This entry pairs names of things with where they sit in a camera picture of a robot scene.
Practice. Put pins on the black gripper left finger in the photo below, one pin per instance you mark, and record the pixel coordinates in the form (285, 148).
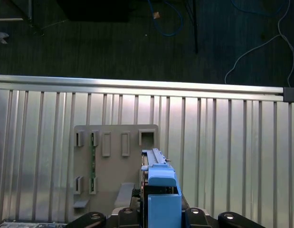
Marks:
(129, 218)

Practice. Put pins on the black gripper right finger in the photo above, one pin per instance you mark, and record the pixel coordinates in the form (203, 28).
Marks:
(194, 218)

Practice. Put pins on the hard disk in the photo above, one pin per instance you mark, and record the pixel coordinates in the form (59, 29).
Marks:
(163, 209)

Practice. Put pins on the grey parts rack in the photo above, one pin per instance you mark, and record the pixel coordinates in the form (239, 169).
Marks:
(113, 166)

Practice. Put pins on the green RAM stick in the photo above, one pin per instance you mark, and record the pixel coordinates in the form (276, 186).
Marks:
(91, 161)

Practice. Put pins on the black tripod stand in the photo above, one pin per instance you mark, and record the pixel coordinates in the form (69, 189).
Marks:
(195, 28)

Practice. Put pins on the black floor box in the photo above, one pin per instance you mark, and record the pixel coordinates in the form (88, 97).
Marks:
(97, 9)

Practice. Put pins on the metal frame leg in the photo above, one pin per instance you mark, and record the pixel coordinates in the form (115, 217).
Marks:
(30, 9)

